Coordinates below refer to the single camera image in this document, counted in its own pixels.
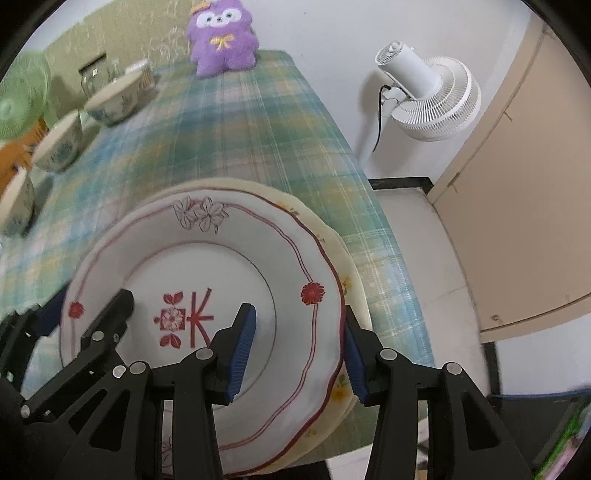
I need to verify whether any white standing fan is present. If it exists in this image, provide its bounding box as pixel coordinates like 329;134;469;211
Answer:
355;41;482;179

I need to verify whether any green desk fan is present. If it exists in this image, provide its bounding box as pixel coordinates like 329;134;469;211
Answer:
0;50;51;140

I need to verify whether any floral ceramic bowl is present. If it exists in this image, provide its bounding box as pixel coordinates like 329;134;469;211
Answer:
32;110;83;173
84;71;142;126
1;167;35;237

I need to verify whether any glass jar black lid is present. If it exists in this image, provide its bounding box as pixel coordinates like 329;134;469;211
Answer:
78;52;110;98

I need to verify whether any red pattern white plate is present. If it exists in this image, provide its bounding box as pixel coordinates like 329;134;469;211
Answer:
59;187;345;475

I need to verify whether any round yellow flower plate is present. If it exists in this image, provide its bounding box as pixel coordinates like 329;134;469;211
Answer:
148;178;378;475

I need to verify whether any green cartoon wall mat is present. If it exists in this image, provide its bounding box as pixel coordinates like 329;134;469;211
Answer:
44;1;193;117

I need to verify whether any cotton swab container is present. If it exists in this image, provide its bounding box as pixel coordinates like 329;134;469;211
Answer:
124;58;156;90

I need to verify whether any plaid green tablecloth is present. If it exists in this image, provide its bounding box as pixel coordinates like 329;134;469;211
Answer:
1;51;434;365

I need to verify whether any beige door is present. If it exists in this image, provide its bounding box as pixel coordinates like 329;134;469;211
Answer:
429;19;590;343

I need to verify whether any purple plush bunny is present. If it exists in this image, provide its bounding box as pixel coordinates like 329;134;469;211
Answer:
186;0;259;78

